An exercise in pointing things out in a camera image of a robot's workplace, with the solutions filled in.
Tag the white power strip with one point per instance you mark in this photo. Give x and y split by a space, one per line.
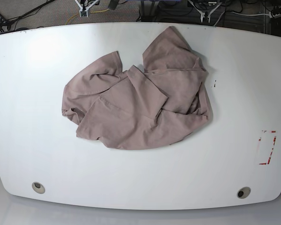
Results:
276 11

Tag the right table grommet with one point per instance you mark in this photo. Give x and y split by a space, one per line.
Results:
244 192

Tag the left table grommet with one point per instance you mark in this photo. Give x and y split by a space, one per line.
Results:
38 188

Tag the red tape rectangle marking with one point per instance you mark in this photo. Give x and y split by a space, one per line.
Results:
265 147

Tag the table grommet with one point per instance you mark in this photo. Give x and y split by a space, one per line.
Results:
38 188
244 192

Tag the mauve T-shirt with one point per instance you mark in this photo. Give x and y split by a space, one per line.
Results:
140 109

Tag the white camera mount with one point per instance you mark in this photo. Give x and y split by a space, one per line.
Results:
205 8
85 5

